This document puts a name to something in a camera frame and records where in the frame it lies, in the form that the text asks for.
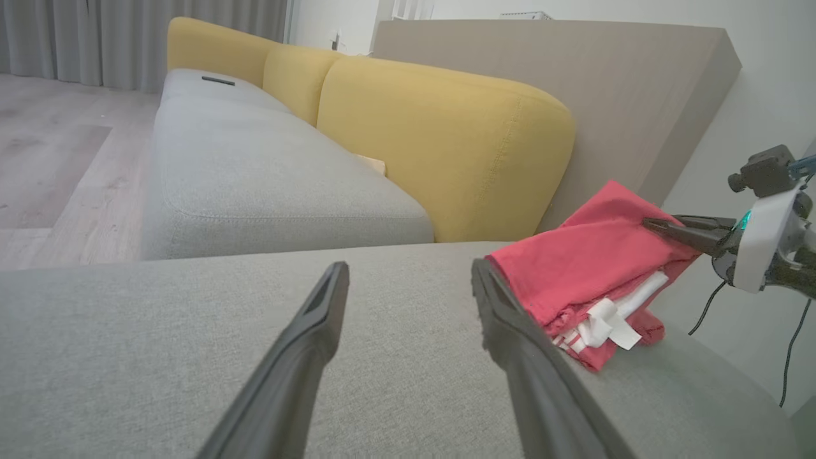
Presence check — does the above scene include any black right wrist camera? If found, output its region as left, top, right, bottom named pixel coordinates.
left=728, top=145, right=798, bottom=198

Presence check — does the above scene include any small tan tag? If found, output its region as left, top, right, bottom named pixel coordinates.
left=354, top=154, right=388, bottom=177

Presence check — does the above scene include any red number 23 jersey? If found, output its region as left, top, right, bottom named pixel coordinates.
left=486, top=180, right=703, bottom=373

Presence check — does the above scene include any thin black cable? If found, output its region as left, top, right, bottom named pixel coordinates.
left=687, top=280, right=729, bottom=337

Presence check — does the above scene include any grey sofa chaise seat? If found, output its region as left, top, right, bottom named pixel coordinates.
left=0, top=241, right=801, bottom=459

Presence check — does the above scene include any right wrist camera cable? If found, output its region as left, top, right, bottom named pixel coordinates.
left=779, top=153, right=816, bottom=409

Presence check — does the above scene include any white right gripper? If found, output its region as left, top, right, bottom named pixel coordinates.
left=642, top=184, right=807, bottom=294

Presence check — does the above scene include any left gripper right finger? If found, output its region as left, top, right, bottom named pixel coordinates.
left=470, top=258, right=636, bottom=459

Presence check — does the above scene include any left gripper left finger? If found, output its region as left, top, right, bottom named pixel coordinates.
left=195, top=261, right=351, bottom=459

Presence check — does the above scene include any grey sofa seat cushion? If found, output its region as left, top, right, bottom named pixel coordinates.
left=140, top=68, right=435, bottom=261

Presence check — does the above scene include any large yellow sofa back cushion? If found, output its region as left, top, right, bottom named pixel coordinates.
left=316, top=56, right=578, bottom=244

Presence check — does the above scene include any grey curtain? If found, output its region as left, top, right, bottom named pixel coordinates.
left=0, top=0, right=291, bottom=94

